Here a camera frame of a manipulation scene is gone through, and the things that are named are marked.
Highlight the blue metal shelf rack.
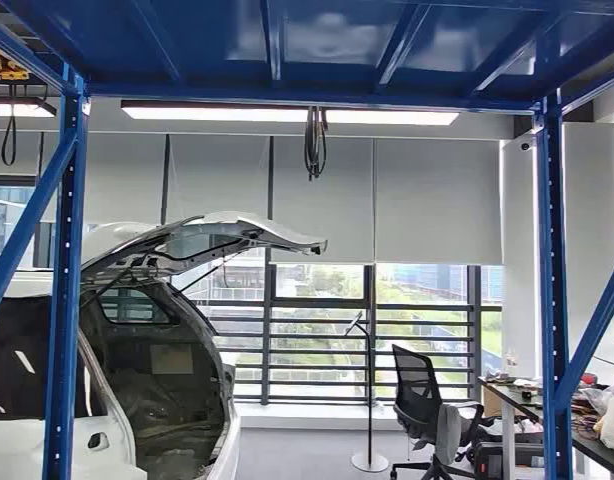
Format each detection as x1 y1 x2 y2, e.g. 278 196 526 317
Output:
0 0 614 480

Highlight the white roller blind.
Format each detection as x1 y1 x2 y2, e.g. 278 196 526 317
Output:
169 132 269 221
272 135 376 265
376 137 503 266
0 129 163 227

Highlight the white car tailgate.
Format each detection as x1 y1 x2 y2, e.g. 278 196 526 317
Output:
81 210 329 280

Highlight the long ceiling light strip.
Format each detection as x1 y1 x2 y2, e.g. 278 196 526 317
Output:
121 99 460 127

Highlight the black mesh office chair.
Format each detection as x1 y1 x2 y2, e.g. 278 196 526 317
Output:
389 343 488 480

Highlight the floor stand with round base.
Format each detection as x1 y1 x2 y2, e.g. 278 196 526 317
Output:
344 311 389 474

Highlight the grey jacket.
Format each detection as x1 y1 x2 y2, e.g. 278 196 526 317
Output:
433 404 463 468

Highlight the tan box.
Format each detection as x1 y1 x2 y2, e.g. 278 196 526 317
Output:
483 387 509 420

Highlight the dark-topped desk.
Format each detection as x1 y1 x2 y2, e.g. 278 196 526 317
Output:
477 376 614 480

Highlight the black equipment case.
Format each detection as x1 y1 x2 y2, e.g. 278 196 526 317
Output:
474 440 545 480

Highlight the white car body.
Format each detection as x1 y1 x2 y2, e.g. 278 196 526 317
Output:
0 221 241 480

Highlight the hanging black cable bundle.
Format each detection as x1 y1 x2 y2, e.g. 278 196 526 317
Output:
303 105 330 181

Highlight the dark window frame with railing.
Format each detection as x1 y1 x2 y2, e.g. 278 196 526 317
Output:
159 132 503 407

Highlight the black hanging cable loop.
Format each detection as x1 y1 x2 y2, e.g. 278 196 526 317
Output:
0 82 18 168

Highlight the yellow cable trolley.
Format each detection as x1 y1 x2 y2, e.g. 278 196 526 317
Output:
0 49 31 82

